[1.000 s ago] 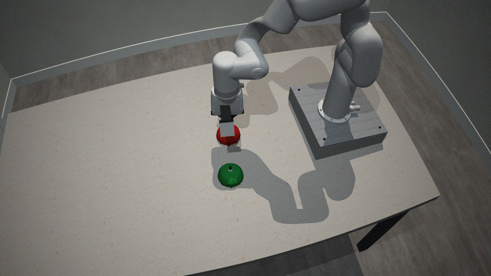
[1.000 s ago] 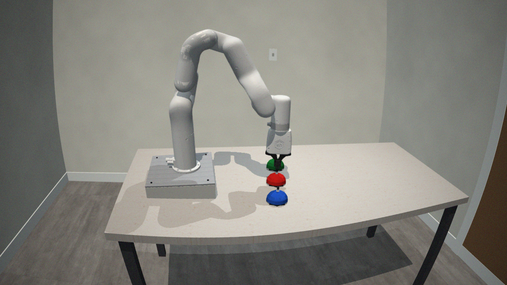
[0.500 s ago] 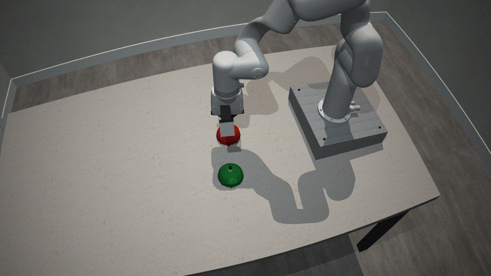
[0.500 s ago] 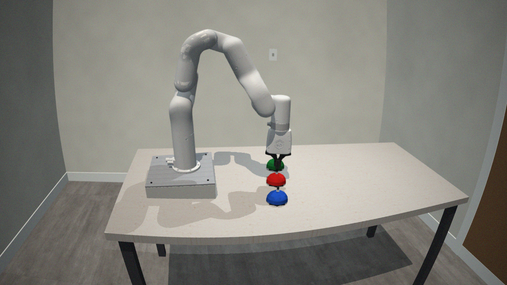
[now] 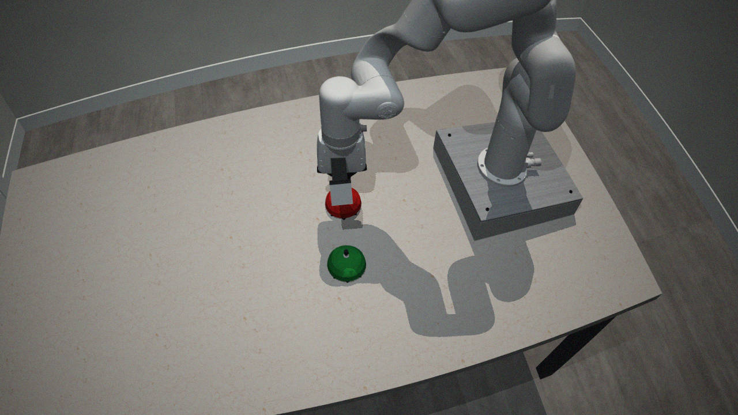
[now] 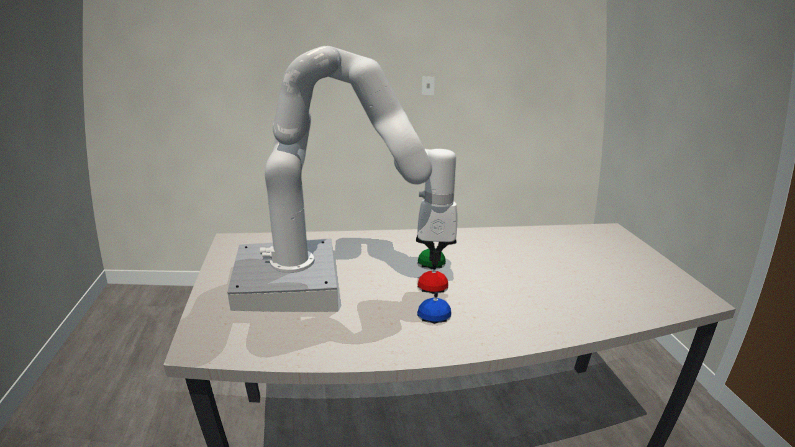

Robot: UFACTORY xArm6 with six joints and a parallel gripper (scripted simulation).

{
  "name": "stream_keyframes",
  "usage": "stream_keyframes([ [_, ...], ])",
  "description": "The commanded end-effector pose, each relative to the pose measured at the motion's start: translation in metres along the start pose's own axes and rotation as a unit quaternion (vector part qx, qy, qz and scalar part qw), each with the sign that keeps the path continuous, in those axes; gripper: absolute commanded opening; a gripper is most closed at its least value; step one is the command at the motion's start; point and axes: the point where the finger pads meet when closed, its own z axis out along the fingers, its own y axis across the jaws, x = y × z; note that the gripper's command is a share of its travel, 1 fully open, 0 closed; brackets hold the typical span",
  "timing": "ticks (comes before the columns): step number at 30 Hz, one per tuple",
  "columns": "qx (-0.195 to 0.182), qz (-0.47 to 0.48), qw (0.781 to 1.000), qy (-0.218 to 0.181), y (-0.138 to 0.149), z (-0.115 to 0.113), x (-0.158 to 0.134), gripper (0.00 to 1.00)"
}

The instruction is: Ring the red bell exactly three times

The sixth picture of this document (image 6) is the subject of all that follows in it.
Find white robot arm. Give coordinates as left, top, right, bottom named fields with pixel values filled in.
left=260, top=46, right=456, bottom=273

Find red dome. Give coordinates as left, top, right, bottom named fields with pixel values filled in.
left=417, top=265, right=448, bottom=294

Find green dome bell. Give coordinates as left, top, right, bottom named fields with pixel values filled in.
left=418, top=249, right=446, bottom=269

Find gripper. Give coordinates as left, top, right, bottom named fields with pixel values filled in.
left=416, top=200, right=457, bottom=265

